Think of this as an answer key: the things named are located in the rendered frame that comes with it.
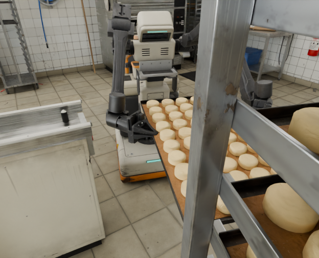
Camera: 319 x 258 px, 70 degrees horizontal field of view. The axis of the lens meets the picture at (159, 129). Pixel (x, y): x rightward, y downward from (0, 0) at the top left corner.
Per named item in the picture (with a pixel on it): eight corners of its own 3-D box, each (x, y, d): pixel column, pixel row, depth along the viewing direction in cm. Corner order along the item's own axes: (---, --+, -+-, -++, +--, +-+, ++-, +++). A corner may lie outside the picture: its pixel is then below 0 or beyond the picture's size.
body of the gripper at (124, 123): (131, 119, 74) (113, 113, 77) (132, 144, 79) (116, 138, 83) (142, 111, 79) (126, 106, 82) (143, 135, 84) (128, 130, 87)
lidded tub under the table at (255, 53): (229, 62, 460) (231, 49, 446) (245, 59, 481) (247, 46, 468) (245, 67, 432) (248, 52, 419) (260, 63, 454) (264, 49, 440)
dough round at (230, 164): (235, 176, 59) (236, 170, 58) (215, 171, 61) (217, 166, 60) (236, 164, 63) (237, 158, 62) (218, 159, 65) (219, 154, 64)
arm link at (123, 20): (135, -2, 94) (110, -6, 92) (133, 31, 94) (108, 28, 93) (130, 38, 138) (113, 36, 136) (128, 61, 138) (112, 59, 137)
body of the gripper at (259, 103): (265, 127, 90) (268, 119, 95) (271, 103, 84) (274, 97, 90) (248, 123, 92) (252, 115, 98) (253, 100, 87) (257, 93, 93)
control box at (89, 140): (88, 156, 117) (84, 133, 110) (81, 134, 136) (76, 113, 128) (95, 154, 118) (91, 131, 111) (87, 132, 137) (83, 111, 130)
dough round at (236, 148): (249, 153, 67) (251, 148, 66) (238, 159, 65) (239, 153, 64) (236, 145, 71) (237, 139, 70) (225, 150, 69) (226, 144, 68)
